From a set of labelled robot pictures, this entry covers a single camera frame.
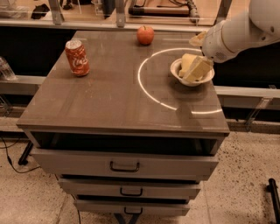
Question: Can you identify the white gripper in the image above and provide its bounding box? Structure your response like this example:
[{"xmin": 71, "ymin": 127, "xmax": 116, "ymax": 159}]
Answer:
[{"xmin": 183, "ymin": 21, "xmax": 236, "ymax": 83}]

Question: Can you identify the yellow sponge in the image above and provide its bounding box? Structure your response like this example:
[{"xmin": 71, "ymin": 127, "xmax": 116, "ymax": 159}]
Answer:
[{"xmin": 178, "ymin": 53, "xmax": 201, "ymax": 78}]

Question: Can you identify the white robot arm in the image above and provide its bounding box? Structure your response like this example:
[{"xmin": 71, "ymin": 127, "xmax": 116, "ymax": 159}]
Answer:
[{"xmin": 190, "ymin": 0, "xmax": 280, "ymax": 88}]

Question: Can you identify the white paper bowl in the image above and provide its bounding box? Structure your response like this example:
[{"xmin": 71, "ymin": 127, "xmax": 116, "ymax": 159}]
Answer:
[{"xmin": 170, "ymin": 57, "xmax": 215, "ymax": 88}]

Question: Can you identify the red apple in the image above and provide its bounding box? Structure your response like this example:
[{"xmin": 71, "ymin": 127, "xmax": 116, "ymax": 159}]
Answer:
[{"xmin": 136, "ymin": 25, "xmax": 154, "ymax": 46}]

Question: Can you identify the grey drawer cabinet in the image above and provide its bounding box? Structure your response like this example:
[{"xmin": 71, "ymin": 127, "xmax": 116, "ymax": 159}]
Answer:
[{"xmin": 18, "ymin": 31, "xmax": 229, "ymax": 206}]

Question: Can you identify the red soda can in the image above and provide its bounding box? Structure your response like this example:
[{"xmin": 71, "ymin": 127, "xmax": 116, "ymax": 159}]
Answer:
[{"xmin": 65, "ymin": 39, "xmax": 89, "ymax": 77}]

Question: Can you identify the black stand leg right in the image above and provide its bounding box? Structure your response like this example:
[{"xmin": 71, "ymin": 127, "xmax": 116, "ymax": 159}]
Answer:
[{"xmin": 267, "ymin": 178, "xmax": 280, "ymax": 224}]

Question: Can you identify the black stand leg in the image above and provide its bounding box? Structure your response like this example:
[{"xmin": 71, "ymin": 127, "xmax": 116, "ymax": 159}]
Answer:
[
  {"xmin": 267, "ymin": 178, "xmax": 280, "ymax": 224},
  {"xmin": 17, "ymin": 141, "xmax": 33, "ymax": 165}
]

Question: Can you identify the bottom grey drawer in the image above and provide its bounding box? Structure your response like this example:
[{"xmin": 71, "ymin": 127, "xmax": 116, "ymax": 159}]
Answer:
[{"xmin": 74, "ymin": 199, "xmax": 190, "ymax": 216}]

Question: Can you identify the grey drawer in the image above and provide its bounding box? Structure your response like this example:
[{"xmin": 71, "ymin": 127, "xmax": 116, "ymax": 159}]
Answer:
[
  {"xmin": 74, "ymin": 199, "xmax": 190, "ymax": 216},
  {"xmin": 32, "ymin": 149, "xmax": 218, "ymax": 181},
  {"xmin": 59, "ymin": 178, "xmax": 200, "ymax": 200}
]

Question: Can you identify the top grey drawer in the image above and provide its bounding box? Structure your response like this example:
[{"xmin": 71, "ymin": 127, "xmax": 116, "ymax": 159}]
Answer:
[{"xmin": 32, "ymin": 149, "xmax": 218, "ymax": 181}]

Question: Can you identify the middle grey drawer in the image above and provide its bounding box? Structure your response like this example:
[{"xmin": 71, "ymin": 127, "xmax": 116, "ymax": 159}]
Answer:
[{"xmin": 59, "ymin": 178, "xmax": 200, "ymax": 200}]

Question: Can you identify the clear plastic object left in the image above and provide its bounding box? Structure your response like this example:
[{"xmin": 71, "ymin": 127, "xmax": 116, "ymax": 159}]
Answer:
[{"xmin": 0, "ymin": 57, "xmax": 17, "ymax": 81}]

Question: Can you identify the black stand leg left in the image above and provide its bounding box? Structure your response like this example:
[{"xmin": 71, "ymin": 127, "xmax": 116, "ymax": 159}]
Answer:
[{"xmin": 17, "ymin": 141, "xmax": 33, "ymax": 165}]

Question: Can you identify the black floor cable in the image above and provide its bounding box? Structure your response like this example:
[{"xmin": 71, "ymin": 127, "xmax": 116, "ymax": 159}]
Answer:
[{"xmin": 0, "ymin": 136, "xmax": 42, "ymax": 174}]

